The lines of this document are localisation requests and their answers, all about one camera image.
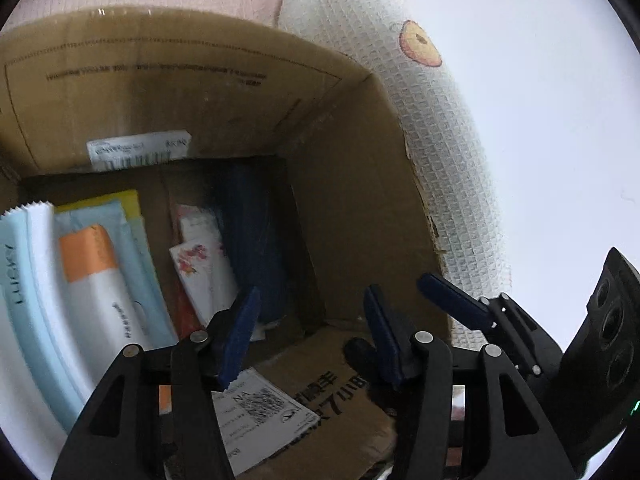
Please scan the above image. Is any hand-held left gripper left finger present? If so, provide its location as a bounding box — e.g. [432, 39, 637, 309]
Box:
[50, 286, 261, 480]

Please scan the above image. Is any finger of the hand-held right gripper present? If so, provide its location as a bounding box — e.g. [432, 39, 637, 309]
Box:
[417, 272, 563, 382]

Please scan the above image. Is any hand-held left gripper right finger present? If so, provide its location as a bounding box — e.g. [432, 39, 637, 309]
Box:
[363, 284, 577, 480]

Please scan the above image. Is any white flower print card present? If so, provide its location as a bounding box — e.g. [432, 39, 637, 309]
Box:
[169, 239, 242, 330]

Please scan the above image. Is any dark blue pencil case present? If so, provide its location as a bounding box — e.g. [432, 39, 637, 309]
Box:
[214, 164, 290, 322]

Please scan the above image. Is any light blue plastic packet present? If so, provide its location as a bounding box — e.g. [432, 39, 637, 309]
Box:
[52, 199, 180, 348]

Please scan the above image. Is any picture sticker sheet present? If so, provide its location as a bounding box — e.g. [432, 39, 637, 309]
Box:
[174, 204, 223, 247]

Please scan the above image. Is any brown cardboard box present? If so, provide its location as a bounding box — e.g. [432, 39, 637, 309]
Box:
[0, 5, 454, 480]

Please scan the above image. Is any printed cartoon blanket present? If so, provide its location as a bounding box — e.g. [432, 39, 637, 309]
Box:
[0, 0, 516, 352]

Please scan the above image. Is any yellow flat packet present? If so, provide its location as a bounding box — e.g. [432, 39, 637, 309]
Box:
[55, 189, 147, 233]

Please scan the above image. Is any white packet with blue border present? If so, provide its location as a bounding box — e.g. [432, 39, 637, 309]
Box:
[0, 202, 98, 436]

